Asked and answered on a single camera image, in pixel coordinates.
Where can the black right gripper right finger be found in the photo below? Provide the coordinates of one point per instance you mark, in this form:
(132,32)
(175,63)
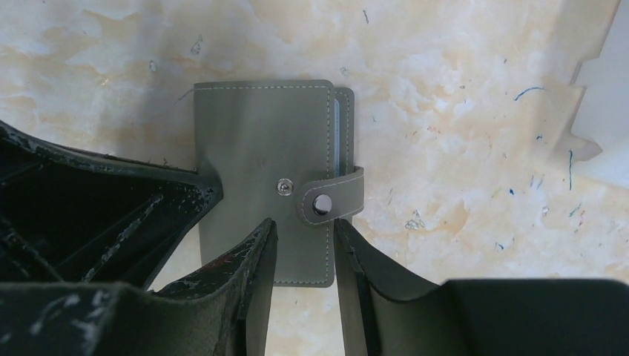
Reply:
(388,310)

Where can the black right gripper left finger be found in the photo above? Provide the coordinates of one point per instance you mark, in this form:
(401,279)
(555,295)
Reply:
(221,308)

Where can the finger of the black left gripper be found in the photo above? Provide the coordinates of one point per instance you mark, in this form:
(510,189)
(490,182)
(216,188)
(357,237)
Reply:
(69,215)

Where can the grey card holder wallet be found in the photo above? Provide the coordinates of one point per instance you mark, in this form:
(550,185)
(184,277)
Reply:
(283,150)

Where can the white plastic card tray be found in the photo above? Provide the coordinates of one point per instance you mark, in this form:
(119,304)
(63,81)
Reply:
(586,64)

